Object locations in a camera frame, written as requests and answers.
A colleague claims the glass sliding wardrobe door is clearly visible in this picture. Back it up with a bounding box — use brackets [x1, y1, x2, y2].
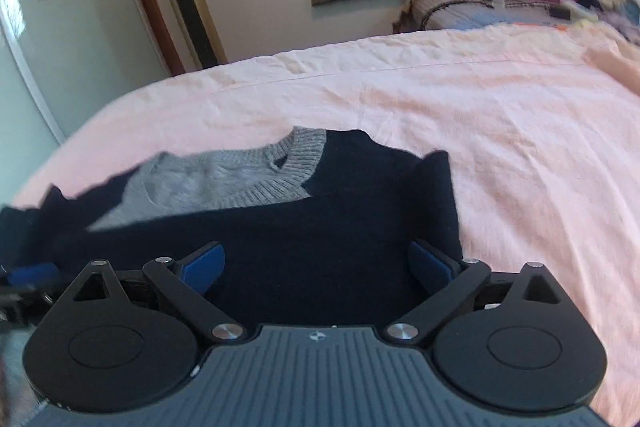
[1, 0, 168, 202]

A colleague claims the pink bed sheet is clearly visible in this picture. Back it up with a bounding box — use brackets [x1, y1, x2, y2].
[14, 24, 639, 426]

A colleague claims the grey and navy knit sweater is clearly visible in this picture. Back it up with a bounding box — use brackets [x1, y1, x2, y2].
[1, 128, 462, 327]

